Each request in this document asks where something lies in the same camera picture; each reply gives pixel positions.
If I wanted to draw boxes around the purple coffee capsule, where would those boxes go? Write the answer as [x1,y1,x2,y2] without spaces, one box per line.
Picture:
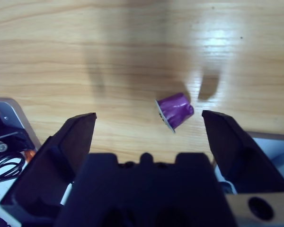
[155,92,194,133]

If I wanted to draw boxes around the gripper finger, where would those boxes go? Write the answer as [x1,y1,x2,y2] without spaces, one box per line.
[202,110,284,194]
[0,113,97,223]

